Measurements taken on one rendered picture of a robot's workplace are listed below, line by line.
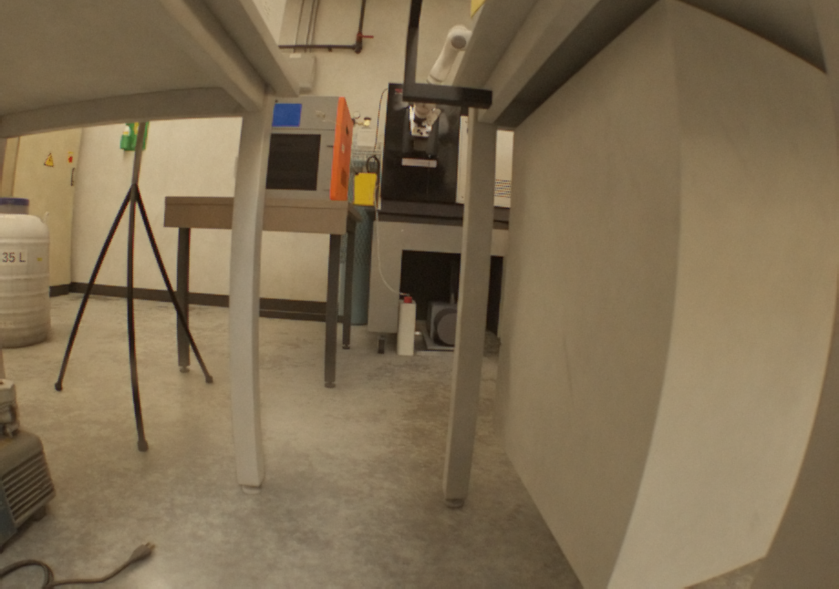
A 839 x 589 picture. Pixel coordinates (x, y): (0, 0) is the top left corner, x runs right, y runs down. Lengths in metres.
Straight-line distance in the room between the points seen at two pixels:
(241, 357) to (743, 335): 0.82
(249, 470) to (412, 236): 1.48
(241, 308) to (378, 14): 3.31
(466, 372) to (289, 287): 2.70
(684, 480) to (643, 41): 0.43
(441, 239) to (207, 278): 2.16
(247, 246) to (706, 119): 0.76
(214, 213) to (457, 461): 1.21
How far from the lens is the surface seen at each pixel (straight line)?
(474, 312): 0.83
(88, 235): 4.37
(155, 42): 0.78
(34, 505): 0.99
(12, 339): 2.42
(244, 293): 0.86
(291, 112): 1.73
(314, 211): 1.55
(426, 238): 2.13
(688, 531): 0.51
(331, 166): 1.65
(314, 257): 3.39
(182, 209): 1.72
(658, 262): 0.40
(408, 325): 2.22
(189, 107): 0.97
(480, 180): 0.83
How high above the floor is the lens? 0.56
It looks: 3 degrees down
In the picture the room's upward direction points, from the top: 4 degrees clockwise
